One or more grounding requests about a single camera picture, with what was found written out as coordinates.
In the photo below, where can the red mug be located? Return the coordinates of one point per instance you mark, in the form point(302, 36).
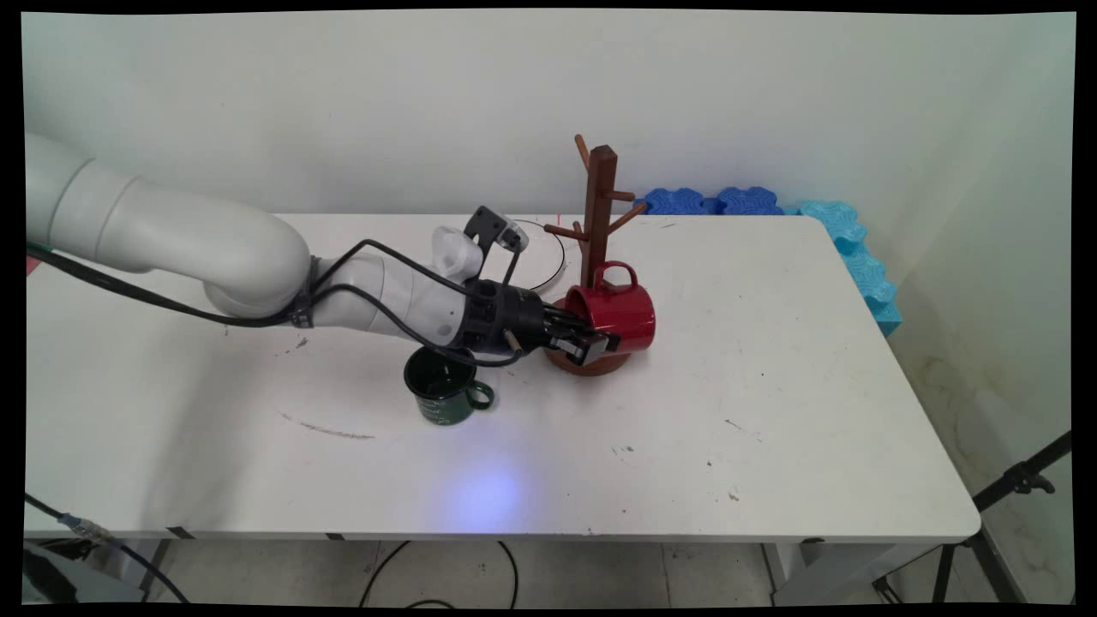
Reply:
point(626, 313)

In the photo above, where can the dark blue foam mat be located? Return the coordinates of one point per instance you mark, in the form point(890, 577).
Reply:
point(681, 202)
point(750, 200)

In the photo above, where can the light blue foam mat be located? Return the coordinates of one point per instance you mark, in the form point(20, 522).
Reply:
point(857, 253)

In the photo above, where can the red foam mat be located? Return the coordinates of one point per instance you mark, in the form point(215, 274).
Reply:
point(32, 264)

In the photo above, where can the dark green enamel mug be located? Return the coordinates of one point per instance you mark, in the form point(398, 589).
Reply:
point(446, 398)

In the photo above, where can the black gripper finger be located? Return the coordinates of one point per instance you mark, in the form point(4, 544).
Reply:
point(570, 323)
point(591, 349)

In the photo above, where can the brown wooden mug tree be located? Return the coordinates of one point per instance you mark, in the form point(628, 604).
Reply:
point(601, 206)

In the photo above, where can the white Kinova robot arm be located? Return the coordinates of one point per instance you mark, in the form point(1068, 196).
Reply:
point(188, 240)

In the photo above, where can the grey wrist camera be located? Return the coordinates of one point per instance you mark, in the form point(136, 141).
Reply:
point(495, 227)

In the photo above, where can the white plate with dark rim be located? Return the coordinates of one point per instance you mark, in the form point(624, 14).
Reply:
point(548, 257)

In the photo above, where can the grey table leg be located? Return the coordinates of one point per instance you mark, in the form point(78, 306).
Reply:
point(154, 566)
point(784, 570)

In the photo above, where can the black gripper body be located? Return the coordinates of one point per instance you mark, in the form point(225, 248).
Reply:
point(510, 319)

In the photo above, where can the black tripod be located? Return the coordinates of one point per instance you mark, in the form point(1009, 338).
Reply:
point(1016, 482)

